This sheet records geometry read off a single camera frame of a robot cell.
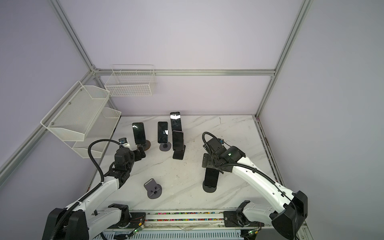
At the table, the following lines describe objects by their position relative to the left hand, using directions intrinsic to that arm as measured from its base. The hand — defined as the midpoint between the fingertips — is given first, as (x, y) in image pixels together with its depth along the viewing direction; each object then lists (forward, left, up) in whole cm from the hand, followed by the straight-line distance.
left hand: (134, 149), depth 86 cm
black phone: (-15, -45, -3) cm, 47 cm away
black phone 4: (+8, -25, -2) cm, 26 cm away
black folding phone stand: (+4, -25, -13) cm, 28 cm away
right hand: (-11, -44, +4) cm, 45 cm away
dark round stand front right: (-19, -44, -12) cm, 49 cm away
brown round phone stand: (+9, -1, -11) cm, 15 cm away
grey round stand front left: (-21, -14, -8) cm, 26 cm away
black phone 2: (+14, +1, -1) cm, 14 cm away
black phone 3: (+24, -22, 0) cm, 33 cm away
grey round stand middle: (+10, -15, -13) cm, 22 cm away
